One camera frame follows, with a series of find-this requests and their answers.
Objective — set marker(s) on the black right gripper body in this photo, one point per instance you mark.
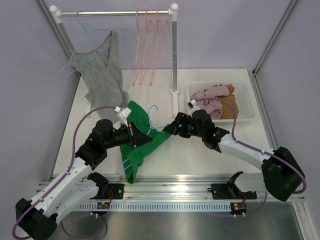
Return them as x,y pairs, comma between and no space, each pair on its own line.
188,126

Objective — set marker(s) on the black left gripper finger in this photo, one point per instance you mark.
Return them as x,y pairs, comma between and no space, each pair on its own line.
139,141
135,131

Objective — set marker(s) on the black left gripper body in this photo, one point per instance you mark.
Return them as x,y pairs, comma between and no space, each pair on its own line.
129,124

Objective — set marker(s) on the green tank top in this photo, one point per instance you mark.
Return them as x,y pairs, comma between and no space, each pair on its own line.
145,141

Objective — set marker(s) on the mauve pink tank top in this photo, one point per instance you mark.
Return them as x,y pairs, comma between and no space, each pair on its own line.
206,100

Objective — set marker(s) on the mustard brown tank top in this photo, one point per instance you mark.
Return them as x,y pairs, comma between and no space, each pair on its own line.
229,105

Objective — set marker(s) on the grey tank top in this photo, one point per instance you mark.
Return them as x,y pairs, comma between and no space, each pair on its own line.
102,74

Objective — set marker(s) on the pink hanger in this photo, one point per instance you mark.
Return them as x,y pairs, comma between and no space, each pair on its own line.
140,30
161,31
149,28

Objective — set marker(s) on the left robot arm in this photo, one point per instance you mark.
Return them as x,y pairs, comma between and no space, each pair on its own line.
40,216

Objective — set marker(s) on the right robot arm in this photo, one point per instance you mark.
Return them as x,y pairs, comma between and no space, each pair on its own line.
279,174

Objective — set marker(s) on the white plastic laundry basket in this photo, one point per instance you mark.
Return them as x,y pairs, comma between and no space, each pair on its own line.
244,99

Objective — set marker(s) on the metal clothes rack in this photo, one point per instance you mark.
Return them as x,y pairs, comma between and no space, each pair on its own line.
173,12

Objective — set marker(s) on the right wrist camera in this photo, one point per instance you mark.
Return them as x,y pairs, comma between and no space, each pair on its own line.
192,103

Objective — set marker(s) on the aluminium front rail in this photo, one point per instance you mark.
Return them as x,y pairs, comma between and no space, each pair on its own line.
168,188

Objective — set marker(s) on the white slotted cable duct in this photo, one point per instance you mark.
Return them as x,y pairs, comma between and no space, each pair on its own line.
118,206

